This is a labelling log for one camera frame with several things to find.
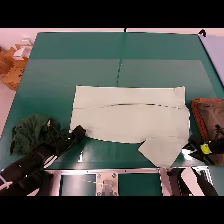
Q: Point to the brown garment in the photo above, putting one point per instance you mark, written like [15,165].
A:
[213,118]

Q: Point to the white T-shirt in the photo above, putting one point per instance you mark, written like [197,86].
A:
[130,116]

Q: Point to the orange garment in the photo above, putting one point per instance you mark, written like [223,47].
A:
[195,111]

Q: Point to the silver frame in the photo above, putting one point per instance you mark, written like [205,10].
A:
[106,181]

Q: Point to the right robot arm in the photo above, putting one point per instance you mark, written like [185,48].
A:
[196,180]

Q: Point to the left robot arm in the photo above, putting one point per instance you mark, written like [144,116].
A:
[30,165]

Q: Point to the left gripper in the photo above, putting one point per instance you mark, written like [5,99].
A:
[78,133]

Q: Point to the dark green garment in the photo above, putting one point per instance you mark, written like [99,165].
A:
[28,131]

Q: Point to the brown cardboard box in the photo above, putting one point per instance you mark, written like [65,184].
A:
[13,75]

